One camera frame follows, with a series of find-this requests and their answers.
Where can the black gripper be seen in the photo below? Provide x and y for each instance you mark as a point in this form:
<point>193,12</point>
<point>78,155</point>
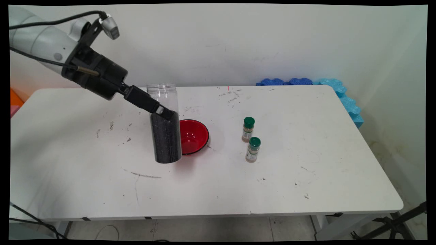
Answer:
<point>98,76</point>

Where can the clear jar of black seeds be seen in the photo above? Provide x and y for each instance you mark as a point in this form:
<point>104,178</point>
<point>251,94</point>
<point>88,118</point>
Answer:
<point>167,143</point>

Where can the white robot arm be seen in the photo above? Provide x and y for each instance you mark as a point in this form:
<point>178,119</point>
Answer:
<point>37,37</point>

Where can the red bowl with black rim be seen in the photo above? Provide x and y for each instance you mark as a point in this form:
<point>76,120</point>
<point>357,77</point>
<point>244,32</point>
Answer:
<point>194,136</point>

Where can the green-capped spice bottle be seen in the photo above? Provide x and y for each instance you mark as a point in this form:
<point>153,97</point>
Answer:
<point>252,151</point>
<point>248,131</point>

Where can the orange foam mat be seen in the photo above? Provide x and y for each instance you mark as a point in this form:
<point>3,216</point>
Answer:
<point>15,98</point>

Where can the pink foam mat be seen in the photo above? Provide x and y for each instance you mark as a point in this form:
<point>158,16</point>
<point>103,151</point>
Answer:
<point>14,110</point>

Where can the dark blue foam mat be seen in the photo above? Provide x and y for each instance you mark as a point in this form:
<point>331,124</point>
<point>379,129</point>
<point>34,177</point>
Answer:
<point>271,82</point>
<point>300,81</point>

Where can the light blue foam mat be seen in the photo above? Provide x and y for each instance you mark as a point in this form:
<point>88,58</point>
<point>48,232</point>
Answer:
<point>349,105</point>

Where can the black tripod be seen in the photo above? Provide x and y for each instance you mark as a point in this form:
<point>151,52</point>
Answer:
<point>395,223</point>

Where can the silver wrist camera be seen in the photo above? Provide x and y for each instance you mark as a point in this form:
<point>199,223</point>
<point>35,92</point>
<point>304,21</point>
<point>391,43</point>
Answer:
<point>110,29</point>

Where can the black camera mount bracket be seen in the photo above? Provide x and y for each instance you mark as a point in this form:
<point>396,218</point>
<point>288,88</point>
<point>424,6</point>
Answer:
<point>89,34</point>

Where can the white table frame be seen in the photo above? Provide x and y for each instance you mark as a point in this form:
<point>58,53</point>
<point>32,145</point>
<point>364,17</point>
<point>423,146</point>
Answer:
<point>320,224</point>

